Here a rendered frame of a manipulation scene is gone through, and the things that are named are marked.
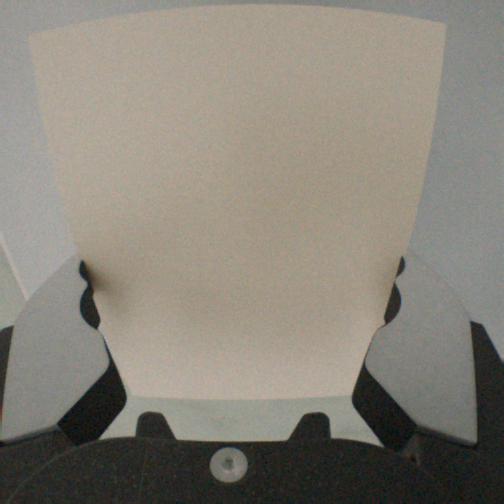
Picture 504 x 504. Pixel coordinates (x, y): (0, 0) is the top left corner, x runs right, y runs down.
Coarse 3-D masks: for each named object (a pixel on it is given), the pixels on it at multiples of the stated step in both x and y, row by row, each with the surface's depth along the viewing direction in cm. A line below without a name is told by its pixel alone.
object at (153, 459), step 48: (144, 432) 5; (48, 480) 4; (96, 480) 4; (144, 480) 4; (192, 480) 4; (240, 480) 4; (288, 480) 4; (336, 480) 4; (384, 480) 4; (432, 480) 4
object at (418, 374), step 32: (416, 256) 10; (416, 288) 9; (448, 288) 9; (384, 320) 10; (416, 320) 7; (448, 320) 7; (384, 352) 7; (416, 352) 6; (448, 352) 6; (384, 384) 6; (416, 384) 6; (448, 384) 6; (384, 416) 6; (416, 416) 5; (448, 416) 5
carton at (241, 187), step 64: (64, 64) 7; (128, 64) 7; (192, 64) 7; (256, 64) 7; (320, 64) 7; (384, 64) 7; (64, 128) 8; (128, 128) 8; (192, 128) 8; (256, 128) 8; (320, 128) 8; (384, 128) 8; (64, 192) 9; (128, 192) 9; (192, 192) 9; (256, 192) 9; (320, 192) 9; (384, 192) 9; (128, 256) 10; (192, 256) 10; (256, 256) 10; (320, 256) 10; (384, 256) 10; (128, 320) 12; (192, 320) 12; (256, 320) 12; (320, 320) 12; (128, 384) 14; (192, 384) 14; (256, 384) 14; (320, 384) 14
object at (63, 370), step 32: (64, 288) 9; (32, 320) 7; (64, 320) 8; (96, 320) 9; (32, 352) 6; (64, 352) 7; (96, 352) 7; (32, 384) 6; (64, 384) 6; (96, 384) 6; (32, 416) 5; (64, 416) 5; (96, 416) 6
